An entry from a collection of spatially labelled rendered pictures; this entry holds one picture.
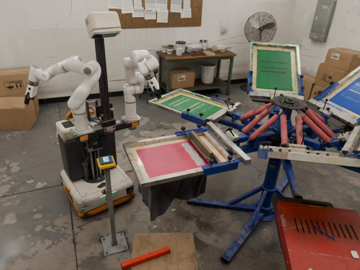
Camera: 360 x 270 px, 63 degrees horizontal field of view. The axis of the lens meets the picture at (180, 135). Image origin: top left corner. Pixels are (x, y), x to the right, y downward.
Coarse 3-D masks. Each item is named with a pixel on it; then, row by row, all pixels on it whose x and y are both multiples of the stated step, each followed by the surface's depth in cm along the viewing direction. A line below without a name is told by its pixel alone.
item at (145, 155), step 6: (168, 144) 258; (174, 144) 259; (180, 144) 259; (192, 144) 260; (138, 150) 248; (144, 150) 248; (150, 150) 249; (180, 150) 251; (144, 156) 240; (150, 156) 240
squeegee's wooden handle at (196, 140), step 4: (192, 132) 257; (192, 136) 256; (196, 136) 251; (196, 140) 250; (200, 140) 245; (196, 144) 251; (200, 144) 243; (204, 144) 240; (200, 148) 244; (204, 148) 237; (208, 148) 235; (204, 152) 239; (208, 152) 231; (212, 152) 230; (208, 156) 232; (212, 156) 231
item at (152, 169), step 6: (186, 156) 242; (216, 156) 244; (144, 162) 233; (150, 162) 233; (156, 162) 233; (186, 162) 235; (192, 162) 235; (150, 168) 226; (156, 168) 226; (174, 168) 227; (180, 168) 228; (186, 168) 228; (192, 168) 228; (150, 174) 220; (156, 174) 220; (162, 174) 220
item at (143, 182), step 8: (168, 136) 264; (176, 136) 264; (184, 136) 268; (208, 136) 267; (128, 144) 249; (136, 144) 252; (144, 144) 255; (216, 144) 255; (128, 152) 238; (224, 152) 244; (136, 168) 219; (200, 168) 223; (136, 176) 215; (160, 176) 212; (168, 176) 212; (176, 176) 213; (184, 176) 216; (192, 176) 219; (144, 184) 205; (152, 184) 208
